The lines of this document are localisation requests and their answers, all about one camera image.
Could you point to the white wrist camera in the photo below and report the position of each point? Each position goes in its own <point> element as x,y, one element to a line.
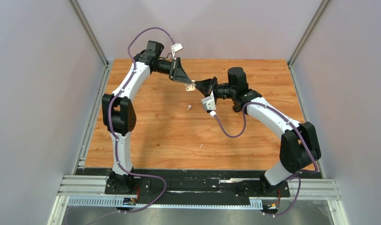
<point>176,48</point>
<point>208,103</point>

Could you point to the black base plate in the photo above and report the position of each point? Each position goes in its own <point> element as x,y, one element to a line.
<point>196,187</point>

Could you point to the white earbud charging case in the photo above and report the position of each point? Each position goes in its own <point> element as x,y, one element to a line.
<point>190,86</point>

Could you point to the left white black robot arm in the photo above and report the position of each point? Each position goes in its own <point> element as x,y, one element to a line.
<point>119,114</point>

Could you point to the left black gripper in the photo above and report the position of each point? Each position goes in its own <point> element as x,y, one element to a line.
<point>178,74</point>

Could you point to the right aluminium corner post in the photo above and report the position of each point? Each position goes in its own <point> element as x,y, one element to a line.
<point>308,31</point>

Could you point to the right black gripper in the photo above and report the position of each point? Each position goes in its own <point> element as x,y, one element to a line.
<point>207,86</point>

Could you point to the left aluminium corner post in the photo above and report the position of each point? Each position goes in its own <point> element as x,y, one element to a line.
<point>89,32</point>

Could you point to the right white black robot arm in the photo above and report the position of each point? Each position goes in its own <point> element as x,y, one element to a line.
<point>299,147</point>

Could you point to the aluminium corner post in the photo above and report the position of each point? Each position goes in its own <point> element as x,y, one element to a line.
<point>308,31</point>
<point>89,32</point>

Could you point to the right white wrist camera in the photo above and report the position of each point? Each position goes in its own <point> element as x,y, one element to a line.
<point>208,103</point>

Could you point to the aluminium frame rail front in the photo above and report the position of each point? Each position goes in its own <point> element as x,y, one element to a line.
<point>85,185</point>

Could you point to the black earbud charging case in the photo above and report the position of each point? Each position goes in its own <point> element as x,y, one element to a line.
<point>236,109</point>

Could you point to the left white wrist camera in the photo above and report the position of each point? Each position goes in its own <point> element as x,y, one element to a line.
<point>176,48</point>

